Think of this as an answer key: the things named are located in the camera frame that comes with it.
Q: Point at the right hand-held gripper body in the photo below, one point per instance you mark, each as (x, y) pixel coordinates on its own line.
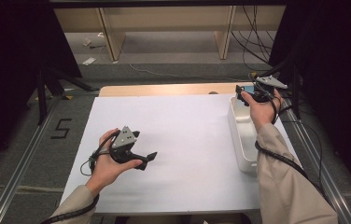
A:
(268, 82)

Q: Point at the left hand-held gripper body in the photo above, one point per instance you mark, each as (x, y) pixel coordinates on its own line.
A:
(123, 140)

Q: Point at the smartphone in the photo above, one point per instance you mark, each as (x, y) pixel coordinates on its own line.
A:
(249, 89)

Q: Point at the long white plastic tray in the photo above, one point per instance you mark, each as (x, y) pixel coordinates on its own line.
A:
(242, 140)

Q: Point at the person's right hand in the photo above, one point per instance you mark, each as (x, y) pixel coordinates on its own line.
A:
(262, 113)

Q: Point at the person's left hand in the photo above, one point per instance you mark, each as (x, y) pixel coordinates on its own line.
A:
(106, 169)

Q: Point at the yellow tape piece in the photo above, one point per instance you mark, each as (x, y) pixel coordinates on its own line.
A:
(67, 97)
(252, 74)

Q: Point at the white foam board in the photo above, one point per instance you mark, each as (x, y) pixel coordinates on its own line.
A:
(179, 140)

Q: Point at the light wooden table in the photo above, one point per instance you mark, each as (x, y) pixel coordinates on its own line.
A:
(164, 89)

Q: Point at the dark curtain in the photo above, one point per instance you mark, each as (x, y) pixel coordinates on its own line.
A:
(335, 62)
(8, 62)

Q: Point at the white paper scrap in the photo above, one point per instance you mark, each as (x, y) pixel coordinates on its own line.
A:
(86, 41)
(89, 61)

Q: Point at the beige wooden desk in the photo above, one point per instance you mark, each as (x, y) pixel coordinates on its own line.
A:
(164, 18)

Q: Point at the aluminium floor rail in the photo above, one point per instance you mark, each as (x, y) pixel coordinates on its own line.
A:
(323, 169)
(21, 169)

